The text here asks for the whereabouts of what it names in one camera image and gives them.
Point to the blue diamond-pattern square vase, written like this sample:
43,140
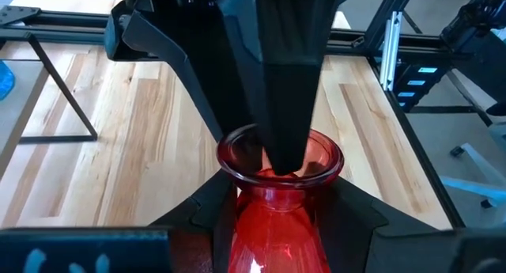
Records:
4,81

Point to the red round glass vase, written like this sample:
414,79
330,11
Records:
276,233

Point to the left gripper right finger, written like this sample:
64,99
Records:
348,225

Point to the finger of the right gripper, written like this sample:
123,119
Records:
221,91
292,114

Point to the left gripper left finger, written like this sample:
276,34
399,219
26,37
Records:
209,213

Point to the silver metal bracket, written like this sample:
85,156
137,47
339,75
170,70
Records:
389,55

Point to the grey metal table base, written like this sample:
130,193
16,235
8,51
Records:
474,186

